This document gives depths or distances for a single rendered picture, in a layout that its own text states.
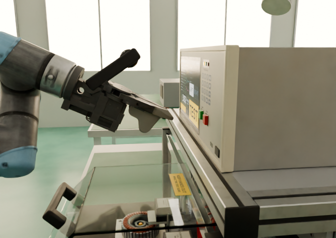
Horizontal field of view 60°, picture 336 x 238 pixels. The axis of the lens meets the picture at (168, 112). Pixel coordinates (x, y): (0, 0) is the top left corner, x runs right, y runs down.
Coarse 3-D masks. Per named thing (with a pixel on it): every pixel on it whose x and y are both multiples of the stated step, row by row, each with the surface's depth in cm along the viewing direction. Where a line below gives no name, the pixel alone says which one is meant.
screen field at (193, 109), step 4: (192, 104) 70; (192, 108) 70; (196, 108) 65; (192, 112) 70; (196, 112) 66; (192, 116) 70; (196, 116) 66; (192, 120) 70; (196, 120) 66; (196, 124) 66
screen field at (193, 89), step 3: (189, 84) 73; (192, 84) 69; (189, 87) 73; (192, 87) 69; (195, 87) 66; (198, 87) 63; (189, 90) 73; (192, 90) 69; (195, 90) 66; (189, 93) 73; (192, 93) 69; (195, 93) 66; (192, 96) 70; (195, 96) 66
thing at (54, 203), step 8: (64, 184) 55; (56, 192) 52; (64, 192) 55; (72, 192) 55; (56, 200) 49; (48, 208) 47; (48, 216) 46; (56, 216) 46; (64, 216) 48; (56, 224) 46
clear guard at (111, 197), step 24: (96, 168) 62; (120, 168) 62; (144, 168) 62; (168, 168) 62; (96, 192) 52; (120, 192) 52; (144, 192) 52; (168, 192) 52; (192, 192) 52; (72, 216) 46; (96, 216) 44; (120, 216) 44; (144, 216) 44; (168, 216) 44; (192, 216) 44
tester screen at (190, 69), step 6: (186, 60) 76; (192, 60) 69; (186, 66) 76; (192, 66) 69; (198, 66) 63; (186, 72) 77; (192, 72) 69; (198, 72) 63; (186, 78) 77; (192, 78) 69; (198, 78) 63; (180, 84) 87; (186, 84) 77; (198, 84) 63; (180, 90) 87; (186, 90) 77; (198, 90) 63; (180, 96) 87; (186, 96) 77; (198, 96) 63; (180, 102) 87; (186, 102) 78; (198, 102) 63; (180, 108) 88; (186, 114) 78
